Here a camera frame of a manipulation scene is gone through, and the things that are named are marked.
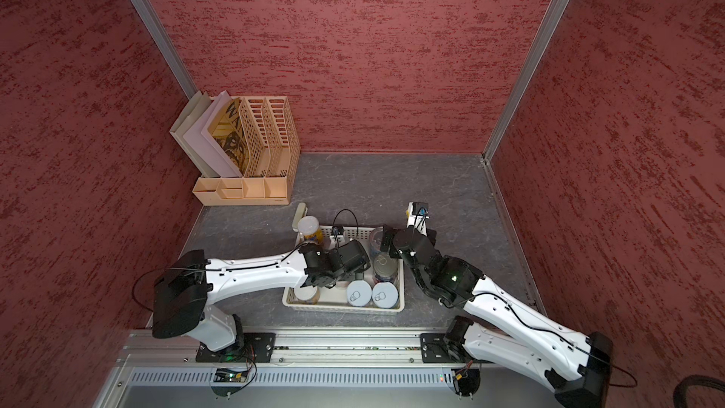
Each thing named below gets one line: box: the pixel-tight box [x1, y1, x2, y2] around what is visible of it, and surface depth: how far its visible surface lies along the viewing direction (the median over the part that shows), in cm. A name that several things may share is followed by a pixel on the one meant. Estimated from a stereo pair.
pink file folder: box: [183, 90, 243, 179], surface depth 94 cm
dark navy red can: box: [372, 253, 399, 284], surface depth 81 cm
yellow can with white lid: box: [297, 215, 324, 246], surface depth 85 cm
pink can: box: [346, 279, 372, 307], surface depth 79 cm
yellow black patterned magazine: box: [208, 97, 251, 177], surface depth 102 cm
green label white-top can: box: [371, 281, 400, 309], surface depth 79 cm
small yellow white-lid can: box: [286, 283, 321, 305], surface depth 79 cm
